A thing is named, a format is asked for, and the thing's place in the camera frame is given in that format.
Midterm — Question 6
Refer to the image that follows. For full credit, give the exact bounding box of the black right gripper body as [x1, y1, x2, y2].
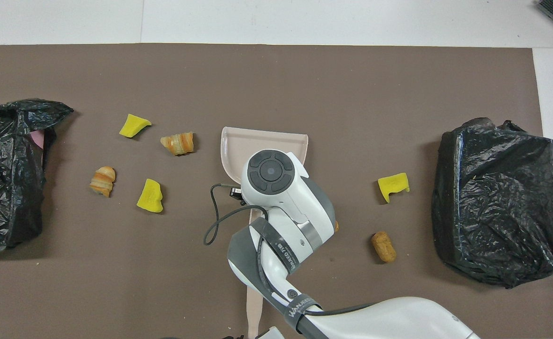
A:
[229, 187, 249, 206]

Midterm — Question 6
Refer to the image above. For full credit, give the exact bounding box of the beige plastic dustpan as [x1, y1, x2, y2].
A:
[220, 126, 309, 236]

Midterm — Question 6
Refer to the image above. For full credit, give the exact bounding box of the large striped croissant piece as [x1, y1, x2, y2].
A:
[160, 131, 195, 156]

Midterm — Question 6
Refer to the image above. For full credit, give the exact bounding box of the yellow green sponge piece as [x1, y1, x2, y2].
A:
[136, 178, 164, 214]

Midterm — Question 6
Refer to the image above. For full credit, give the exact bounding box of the beige hand brush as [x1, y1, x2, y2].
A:
[246, 282, 265, 339]

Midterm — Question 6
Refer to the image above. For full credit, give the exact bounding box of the yellow sponge wedge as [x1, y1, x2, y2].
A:
[119, 113, 152, 138]

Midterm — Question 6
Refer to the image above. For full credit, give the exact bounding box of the small striped croissant piece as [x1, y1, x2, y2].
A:
[89, 166, 116, 198]

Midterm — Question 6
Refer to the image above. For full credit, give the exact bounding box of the notched yellow sponge piece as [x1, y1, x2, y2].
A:
[377, 172, 410, 204]

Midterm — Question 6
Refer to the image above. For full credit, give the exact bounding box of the small brown bread roll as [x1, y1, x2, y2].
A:
[371, 231, 397, 263]

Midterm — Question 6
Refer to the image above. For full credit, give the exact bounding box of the black bag lined pink bin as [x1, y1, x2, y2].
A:
[0, 98, 74, 252]

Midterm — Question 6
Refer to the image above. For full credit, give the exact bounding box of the brown table mat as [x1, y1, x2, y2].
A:
[0, 43, 553, 339]

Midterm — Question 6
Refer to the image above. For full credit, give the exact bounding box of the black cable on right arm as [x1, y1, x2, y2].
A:
[203, 183, 270, 246]

